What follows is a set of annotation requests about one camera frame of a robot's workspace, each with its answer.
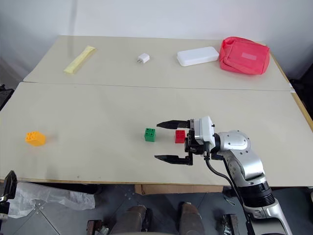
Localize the red fabric pouch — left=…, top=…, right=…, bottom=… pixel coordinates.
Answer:
left=219, top=36, right=270, bottom=76

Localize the dark equipment beside table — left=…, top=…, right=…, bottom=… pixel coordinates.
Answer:
left=290, top=62, right=313, bottom=116

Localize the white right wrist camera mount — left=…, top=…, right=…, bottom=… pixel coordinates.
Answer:
left=194, top=116, right=220, bottom=144

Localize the yellow flat packet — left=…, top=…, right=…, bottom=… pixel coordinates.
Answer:
left=63, top=46, right=96, bottom=75

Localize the table caster wheel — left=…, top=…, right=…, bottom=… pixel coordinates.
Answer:
left=216, top=213, right=239, bottom=235
left=87, top=219, right=110, bottom=235

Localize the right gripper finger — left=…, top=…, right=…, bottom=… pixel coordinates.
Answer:
left=156, top=119, right=191, bottom=130
left=154, top=154, right=194, bottom=166

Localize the white plastic box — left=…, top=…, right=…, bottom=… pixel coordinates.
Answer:
left=176, top=46, right=220, bottom=67

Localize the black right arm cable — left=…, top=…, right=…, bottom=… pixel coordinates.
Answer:
left=203, top=150, right=255, bottom=235

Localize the green toy block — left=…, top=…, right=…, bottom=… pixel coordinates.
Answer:
left=144, top=127, right=157, bottom=142

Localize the black equipment with cables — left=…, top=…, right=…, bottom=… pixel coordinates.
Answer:
left=0, top=84, right=15, bottom=111

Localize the red toy block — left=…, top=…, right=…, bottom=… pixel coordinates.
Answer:
left=175, top=130, right=186, bottom=144

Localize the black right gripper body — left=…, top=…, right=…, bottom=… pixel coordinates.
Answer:
left=184, top=118, right=209, bottom=160

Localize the white charger plug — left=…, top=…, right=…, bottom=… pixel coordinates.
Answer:
left=136, top=53, right=151, bottom=65

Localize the crumpled clear plastic sheet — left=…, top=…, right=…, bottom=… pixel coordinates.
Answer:
left=9, top=181, right=96, bottom=218

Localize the brown rounded shape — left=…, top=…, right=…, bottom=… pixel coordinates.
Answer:
left=179, top=201, right=205, bottom=235
left=109, top=205, right=148, bottom=235

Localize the orange toy block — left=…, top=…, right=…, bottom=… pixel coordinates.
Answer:
left=24, top=131, right=46, bottom=147

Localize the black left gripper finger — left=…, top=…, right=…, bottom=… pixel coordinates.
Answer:
left=4, top=170, right=18, bottom=202

